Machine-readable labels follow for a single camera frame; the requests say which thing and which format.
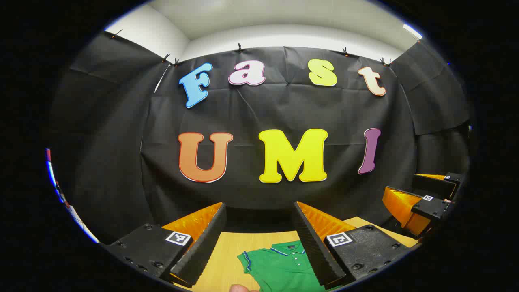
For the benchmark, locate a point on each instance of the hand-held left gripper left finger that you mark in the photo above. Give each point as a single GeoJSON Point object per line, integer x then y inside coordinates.
{"type": "Point", "coordinates": [206, 243]}

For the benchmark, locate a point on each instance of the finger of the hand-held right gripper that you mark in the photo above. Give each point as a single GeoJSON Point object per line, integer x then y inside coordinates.
{"type": "Point", "coordinates": [432, 209]}
{"type": "Point", "coordinates": [434, 184]}

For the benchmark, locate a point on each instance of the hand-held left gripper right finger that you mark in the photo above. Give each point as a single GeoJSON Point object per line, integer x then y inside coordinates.
{"type": "Point", "coordinates": [312, 247]}

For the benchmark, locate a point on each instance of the green T-shirt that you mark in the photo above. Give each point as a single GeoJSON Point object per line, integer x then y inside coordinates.
{"type": "Point", "coordinates": [279, 271]}

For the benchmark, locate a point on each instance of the black backdrop cloth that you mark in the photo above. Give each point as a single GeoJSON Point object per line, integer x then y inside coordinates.
{"type": "Point", "coordinates": [243, 113]}

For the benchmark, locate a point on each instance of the white ceiling light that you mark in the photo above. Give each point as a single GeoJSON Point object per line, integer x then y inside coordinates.
{"type": "Point", "coordinates": [412, 31]}

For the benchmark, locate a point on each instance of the row of black cloth clips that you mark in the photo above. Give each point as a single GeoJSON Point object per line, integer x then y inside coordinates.
{"type": "Point", "coordinates": [239, 48]}

